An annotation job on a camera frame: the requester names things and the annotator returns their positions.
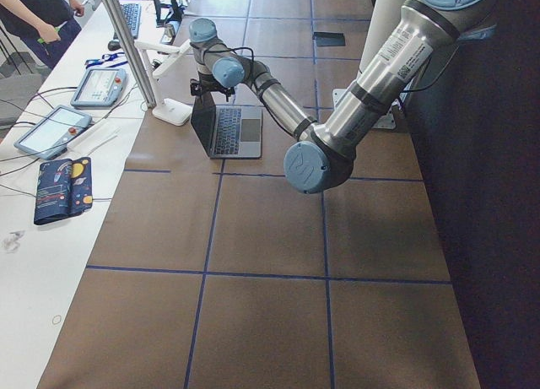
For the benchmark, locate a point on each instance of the person in dark clothes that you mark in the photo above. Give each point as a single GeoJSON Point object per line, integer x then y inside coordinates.
{"type": "Point", "coordinates": [47, 27]}

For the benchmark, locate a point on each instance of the aluminium frame post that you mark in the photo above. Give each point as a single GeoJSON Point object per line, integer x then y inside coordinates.
{"type": "Point", "coordinates": [135, 62]}

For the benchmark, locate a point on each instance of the teach pendant near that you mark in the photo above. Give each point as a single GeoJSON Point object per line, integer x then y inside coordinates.
{"type": "Point", "coordinates": [50, 136]}

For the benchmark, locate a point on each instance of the black keyboard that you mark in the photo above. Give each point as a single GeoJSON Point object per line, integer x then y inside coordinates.
{"type": "Point", "coordinates": [132, 15]}

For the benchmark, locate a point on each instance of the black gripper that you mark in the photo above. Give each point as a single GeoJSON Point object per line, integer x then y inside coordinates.
{"type": "Point", "coordinates": [209, 86]}

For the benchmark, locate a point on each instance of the teach pendant far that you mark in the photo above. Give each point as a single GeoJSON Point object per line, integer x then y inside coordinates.
{"type": "Point", "coordinates": [99, 88]}

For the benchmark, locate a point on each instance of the grey laptop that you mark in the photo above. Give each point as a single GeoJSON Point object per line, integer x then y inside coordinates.
{"type": "Point", "coordinates": [228, 131]}

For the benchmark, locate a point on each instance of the teach pendant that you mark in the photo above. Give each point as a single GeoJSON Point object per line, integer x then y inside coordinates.
{"type": "Point", "coordinates": [50, 136]}
{"type": "Point", "coordinates": [99, 88]}

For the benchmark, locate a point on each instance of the white desk lamp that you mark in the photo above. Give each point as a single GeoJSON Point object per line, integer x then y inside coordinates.
{"type": "Point", "coordinates": [167, 109]}

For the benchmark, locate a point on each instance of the navy space pattern pouch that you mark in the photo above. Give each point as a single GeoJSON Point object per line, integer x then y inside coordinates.
{"type": "Point", "coordinates": [64, 190]}

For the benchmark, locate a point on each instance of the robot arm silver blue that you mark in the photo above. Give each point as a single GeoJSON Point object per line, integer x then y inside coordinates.
{"type": "Point", "coordinates": [323, 156]}

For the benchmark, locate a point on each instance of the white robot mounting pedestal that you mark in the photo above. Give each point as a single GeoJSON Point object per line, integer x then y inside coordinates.
{"type": "Point", "coordinates": [385, 18]}

